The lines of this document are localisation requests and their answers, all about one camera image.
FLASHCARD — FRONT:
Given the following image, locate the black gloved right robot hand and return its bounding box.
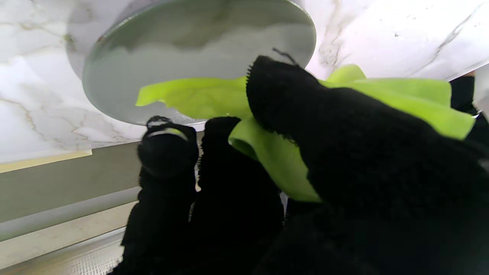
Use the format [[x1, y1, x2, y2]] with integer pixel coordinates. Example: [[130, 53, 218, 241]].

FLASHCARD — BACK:
[[107, 55, 489, 275]]

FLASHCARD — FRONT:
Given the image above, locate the green lettuce leaf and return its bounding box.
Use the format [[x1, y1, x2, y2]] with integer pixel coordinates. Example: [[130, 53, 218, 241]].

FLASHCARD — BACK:
[[136, 64, 476, 203]]

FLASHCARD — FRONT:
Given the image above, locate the grey round plate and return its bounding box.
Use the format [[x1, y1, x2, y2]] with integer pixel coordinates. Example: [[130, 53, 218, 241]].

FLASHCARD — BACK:
[[82, 0, 317, 126]]

